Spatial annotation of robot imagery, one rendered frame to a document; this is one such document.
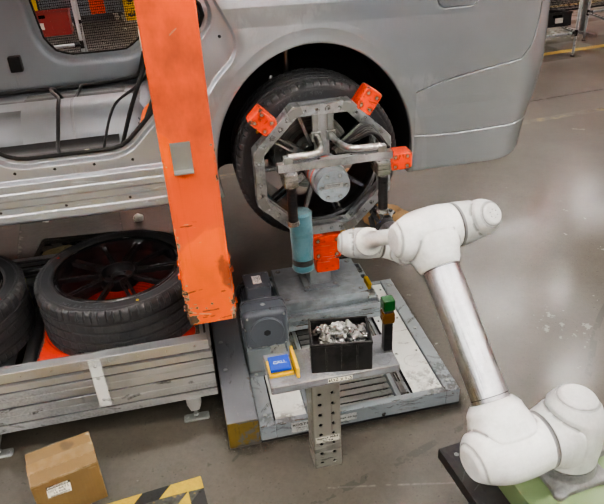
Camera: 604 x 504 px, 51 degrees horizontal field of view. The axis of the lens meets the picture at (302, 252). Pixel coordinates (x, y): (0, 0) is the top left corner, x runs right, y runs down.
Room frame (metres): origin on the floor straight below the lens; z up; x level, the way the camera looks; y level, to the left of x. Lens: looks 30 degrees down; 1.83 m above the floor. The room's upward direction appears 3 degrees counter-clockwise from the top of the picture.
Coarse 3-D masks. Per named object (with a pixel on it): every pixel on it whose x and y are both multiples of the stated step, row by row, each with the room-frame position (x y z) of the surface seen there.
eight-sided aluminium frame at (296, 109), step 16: (288, 112) 2.25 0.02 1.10; (304, 112) 2.27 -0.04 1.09; (320, 112) 2.27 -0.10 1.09; (336, 112) 2.28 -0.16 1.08; (352, 112) 2.29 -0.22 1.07; (256, 144) 2.26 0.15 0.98; (272, 144) 2.24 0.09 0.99; (256, 160) 2.22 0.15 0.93; (256, 176) 2.22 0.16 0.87; (256, 192) 2.23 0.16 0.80; (368, 192) 2.35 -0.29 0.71; (272, 208) 2.23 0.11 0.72; (352, 208) 2.34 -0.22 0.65; (368, 208) 2.30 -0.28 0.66; (320, 224) 2.27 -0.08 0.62; (336, 224) 2.28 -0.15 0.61; (352, 224) 2.29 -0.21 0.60
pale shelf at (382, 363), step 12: (372, 336) 1.74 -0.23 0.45; (372, 348) 1.68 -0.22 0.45; (264, 360) 1.65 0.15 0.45; (300, 360) 1.64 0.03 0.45; (372, 360) 1.61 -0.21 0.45; (384, 360) 1.61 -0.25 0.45; (396, 360) 1.61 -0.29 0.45; (300, 372) 1.58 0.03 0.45; (324, 372) 1.57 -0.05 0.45; (336, 372) 1.57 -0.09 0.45; (348, 372) 1.56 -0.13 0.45; (360, 372) 1.56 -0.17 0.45; (372, 372) 1.57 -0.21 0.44; (384, 372) 1.58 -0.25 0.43; (276, 384) 1.53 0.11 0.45; (288, 384) 1.52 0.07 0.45; (300, 384) 1.52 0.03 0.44; (312, 384) 1.53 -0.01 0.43; (324, 384) 1.54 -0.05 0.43
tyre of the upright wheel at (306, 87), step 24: (288, 72) 2.53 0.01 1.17; (312, 72) 2.50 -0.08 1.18; (336, 72) 2.58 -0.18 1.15; (264, 96) 2.40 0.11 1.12; (288, 96) 2.33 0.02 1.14; (312, 96) 2.35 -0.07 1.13; (336, 96) 2.37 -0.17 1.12; (240, 120) 2.44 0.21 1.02; (384, 120) 2.40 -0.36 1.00; (240, 144) 2.31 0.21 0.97; (240, 168) 2.30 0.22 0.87; (264, 216) 2.31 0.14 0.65
